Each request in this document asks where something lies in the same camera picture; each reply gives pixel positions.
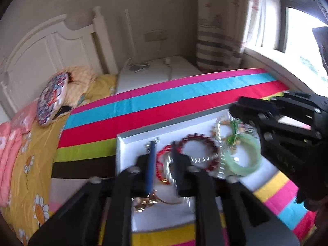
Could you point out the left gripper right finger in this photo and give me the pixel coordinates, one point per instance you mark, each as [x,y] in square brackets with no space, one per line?
[227,213]

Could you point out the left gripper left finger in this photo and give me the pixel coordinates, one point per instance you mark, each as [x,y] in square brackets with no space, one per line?
[101,208]

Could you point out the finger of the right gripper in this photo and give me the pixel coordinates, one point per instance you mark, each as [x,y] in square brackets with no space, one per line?
[256,116]
[258,103]

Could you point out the green jade bangle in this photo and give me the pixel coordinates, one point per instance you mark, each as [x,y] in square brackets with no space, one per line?
[244,156]

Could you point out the green gem gold pendant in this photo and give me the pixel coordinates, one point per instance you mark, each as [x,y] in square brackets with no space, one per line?
[234,133]

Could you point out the gold bangle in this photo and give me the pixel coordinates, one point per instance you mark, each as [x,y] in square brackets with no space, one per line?
[154,198]

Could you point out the silver rhinestone pearl brooch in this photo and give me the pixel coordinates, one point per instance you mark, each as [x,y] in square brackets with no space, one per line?
[151,146]

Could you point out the grey shallow jewelry tray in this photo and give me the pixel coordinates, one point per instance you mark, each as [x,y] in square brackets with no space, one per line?
[182,147]

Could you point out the yellow daisy bedsheet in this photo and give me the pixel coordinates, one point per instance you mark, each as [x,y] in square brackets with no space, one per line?
[27,203]

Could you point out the striped colourful blanket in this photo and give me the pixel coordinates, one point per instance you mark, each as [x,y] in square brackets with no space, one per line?
[88,143]

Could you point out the window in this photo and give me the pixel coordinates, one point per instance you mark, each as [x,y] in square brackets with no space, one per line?
[286,40]

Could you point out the pink folded quilt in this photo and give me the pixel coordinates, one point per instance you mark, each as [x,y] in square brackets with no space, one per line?
[11,141]

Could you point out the striped beige curtain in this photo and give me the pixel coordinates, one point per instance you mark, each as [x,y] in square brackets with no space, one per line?
[223,29]

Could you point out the round patterned cushion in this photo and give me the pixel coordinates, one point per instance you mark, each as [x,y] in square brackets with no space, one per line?
[52,98]

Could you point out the white bedside table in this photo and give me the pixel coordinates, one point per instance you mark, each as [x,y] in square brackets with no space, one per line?
[153,72]

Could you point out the beige fuzzy pillow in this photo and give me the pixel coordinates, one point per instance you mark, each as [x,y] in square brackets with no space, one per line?
[79,79]

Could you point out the white wooden headboard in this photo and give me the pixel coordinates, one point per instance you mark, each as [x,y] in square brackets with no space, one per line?
[47,49]

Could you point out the wall power outlet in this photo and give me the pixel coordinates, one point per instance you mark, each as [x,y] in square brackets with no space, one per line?
[158,35]

